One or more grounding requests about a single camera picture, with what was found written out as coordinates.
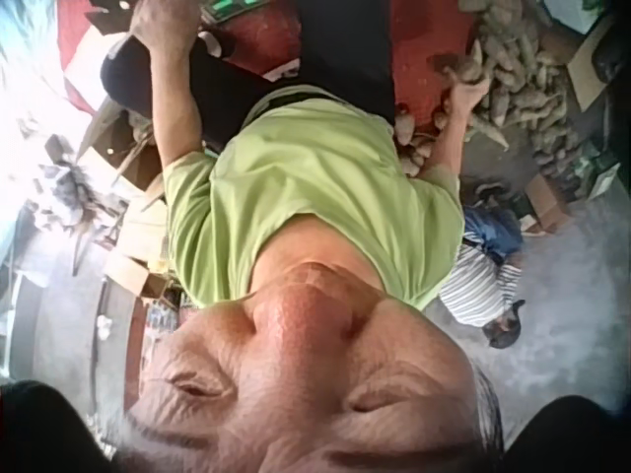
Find person's left hand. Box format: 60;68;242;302
128;0;201;51

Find person's right hand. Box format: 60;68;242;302
444;66;494;116

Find brown sweet potato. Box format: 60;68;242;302
442;38;488;86

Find heap of sweet potatoes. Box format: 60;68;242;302
457;0;591;181

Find red floor mat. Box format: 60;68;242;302
57;0;477;132

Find small sweet potato pile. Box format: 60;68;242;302
393;101;453;178

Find large open cardboard box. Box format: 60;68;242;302
565;13;631;115

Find small cardboard box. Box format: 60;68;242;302
521;174;576;234

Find person's legs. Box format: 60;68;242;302
99;0;401;149

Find green and white carton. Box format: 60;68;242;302
580;145;623;199

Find green weighing scale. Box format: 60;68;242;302
202;0;270;25

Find pile of cardboard boxes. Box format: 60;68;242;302
73;98;172;302

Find heap of grey scraps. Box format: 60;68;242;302
32;135;124;240

